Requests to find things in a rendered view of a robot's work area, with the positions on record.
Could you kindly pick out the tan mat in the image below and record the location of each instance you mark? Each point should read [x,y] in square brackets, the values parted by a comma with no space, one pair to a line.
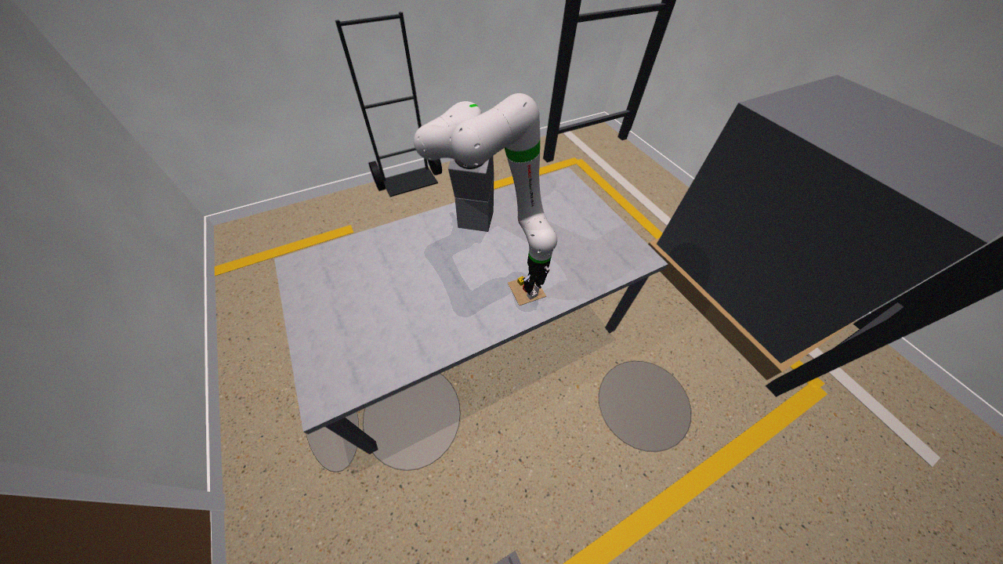
[521,295]

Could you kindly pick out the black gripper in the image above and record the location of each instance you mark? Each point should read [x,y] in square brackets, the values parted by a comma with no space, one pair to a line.
[538,279]

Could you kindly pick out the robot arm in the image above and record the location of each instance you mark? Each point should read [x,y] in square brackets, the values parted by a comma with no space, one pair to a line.
[471,138]

